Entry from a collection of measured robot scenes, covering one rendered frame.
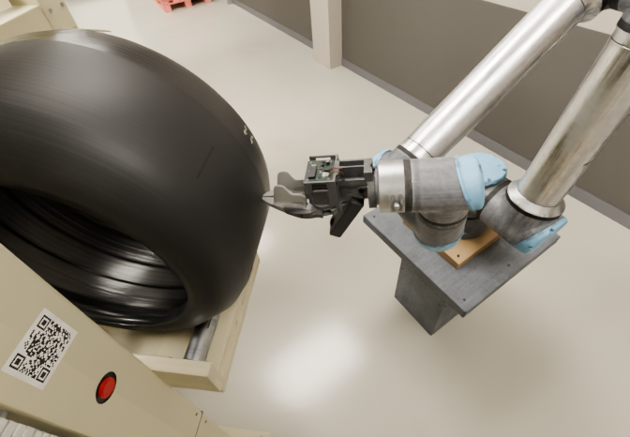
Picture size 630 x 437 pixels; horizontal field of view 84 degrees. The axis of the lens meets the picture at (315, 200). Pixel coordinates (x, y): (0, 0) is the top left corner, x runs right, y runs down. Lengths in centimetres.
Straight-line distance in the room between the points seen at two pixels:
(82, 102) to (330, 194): 36
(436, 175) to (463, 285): 74
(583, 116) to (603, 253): 155
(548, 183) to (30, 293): 105
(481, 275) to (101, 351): 108
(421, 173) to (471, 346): 136
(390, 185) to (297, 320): 134
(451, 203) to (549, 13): 44
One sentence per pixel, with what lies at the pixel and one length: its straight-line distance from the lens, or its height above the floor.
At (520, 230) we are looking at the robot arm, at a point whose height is 85.
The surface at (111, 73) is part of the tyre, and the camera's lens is 58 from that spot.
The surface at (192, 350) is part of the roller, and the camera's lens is 83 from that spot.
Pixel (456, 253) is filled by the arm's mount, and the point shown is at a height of 63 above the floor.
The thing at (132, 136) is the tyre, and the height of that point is 140.
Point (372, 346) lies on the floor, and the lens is 176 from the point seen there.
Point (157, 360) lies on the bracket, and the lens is 82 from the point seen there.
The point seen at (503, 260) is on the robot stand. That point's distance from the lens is 137.
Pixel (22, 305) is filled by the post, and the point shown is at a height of 129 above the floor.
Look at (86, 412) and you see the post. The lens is 69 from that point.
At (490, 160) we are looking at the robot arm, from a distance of 122.
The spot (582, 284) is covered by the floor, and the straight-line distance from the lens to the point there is 225.
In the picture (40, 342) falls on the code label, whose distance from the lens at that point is 58.
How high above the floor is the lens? 164
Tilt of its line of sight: 46 degrees down
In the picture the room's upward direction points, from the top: 5 degrees counter-clockwise
